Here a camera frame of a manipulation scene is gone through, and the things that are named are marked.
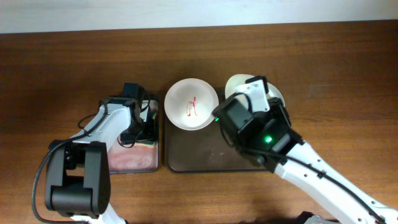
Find green and yellow sponge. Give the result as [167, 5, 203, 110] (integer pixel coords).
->
[136, 112, 159, 146]

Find white plate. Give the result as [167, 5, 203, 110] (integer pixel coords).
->
[224, 73, 285, 108]
[164, 78, 219, 131]

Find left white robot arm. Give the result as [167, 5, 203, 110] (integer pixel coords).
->
[39, 83, 159, 223]

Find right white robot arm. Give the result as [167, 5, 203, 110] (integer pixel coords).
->
[213, 96, 397, 223]

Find large brown serving tray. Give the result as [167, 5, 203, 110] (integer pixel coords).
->
[164, 90, 266, 173]

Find small black soapy tray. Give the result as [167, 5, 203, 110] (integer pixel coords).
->
[108, 94, 159, 174]

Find right black cable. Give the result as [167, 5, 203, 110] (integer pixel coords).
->
[217, 121, 388, 224]

